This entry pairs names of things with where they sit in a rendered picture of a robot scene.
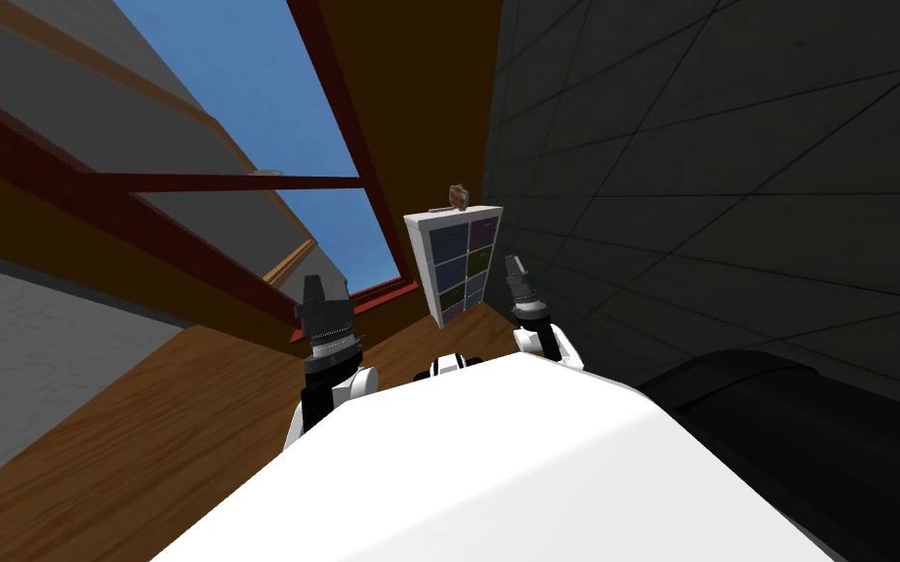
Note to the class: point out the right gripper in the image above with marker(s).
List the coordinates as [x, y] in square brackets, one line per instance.
[520, 290]

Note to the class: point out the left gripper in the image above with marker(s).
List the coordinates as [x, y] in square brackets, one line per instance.
[327, 318]

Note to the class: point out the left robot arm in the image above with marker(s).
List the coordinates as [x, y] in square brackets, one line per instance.
[330, 367]

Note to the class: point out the white cabinet with coloured boxes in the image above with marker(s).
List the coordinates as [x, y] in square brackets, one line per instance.
[458, 261]

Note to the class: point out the red-framed window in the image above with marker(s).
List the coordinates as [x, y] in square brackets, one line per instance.
[223, 183]

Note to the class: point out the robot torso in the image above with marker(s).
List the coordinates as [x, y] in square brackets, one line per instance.
[489, 468]

